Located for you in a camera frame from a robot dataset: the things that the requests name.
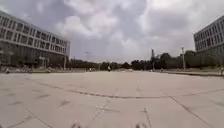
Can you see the person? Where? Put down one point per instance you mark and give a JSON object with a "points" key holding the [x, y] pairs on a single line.
{"points": [[109, 68]]}

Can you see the pale stone paved plaza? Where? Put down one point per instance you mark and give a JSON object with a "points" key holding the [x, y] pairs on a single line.
{"points": [[113, 86]]}

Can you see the row of trees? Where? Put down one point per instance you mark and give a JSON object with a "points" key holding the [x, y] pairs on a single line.
{"points": [[140, 63]]}

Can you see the dark tower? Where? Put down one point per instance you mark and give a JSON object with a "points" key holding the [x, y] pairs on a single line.
{"points": [[153, 56]]}

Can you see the pale lamp pole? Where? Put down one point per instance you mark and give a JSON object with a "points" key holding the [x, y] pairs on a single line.
{"points": [[183, 58]]}

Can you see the low dark kerb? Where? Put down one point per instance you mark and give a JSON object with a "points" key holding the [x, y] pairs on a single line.
{"points": [[193, 73]]}

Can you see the long glass-fronted building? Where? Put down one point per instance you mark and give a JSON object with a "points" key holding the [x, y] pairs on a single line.
{"points": [[26, 43]]}

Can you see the grey multi-storey building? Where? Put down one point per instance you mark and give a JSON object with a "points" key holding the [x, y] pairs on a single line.
{"points": [[210, 40]]}

